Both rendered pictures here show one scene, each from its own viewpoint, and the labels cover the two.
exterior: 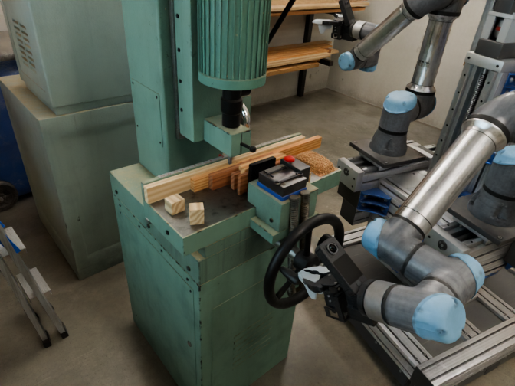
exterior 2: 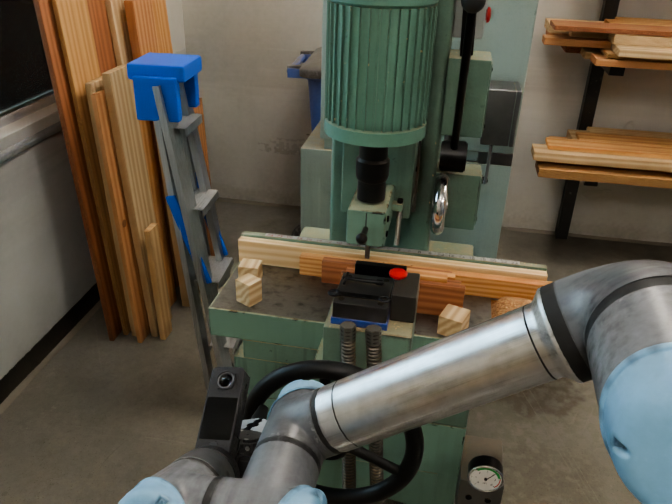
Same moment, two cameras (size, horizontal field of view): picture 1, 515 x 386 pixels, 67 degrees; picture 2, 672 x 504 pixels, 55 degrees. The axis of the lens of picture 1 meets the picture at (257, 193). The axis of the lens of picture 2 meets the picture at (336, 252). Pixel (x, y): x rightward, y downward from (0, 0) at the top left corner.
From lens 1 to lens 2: 0.80 m
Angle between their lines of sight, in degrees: 45
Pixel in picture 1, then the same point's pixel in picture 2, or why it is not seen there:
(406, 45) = not seen: outside the picture
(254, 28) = (367, 57)
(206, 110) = not seen: hidden behind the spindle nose
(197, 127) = (347, 191)
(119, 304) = not seen: hidden behind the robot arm
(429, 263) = (254, 464)
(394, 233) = (286, 406)
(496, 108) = (576, 280)
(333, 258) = (215, 393)
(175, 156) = (342, 228)
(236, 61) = (344, 100)
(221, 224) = (268, 320)
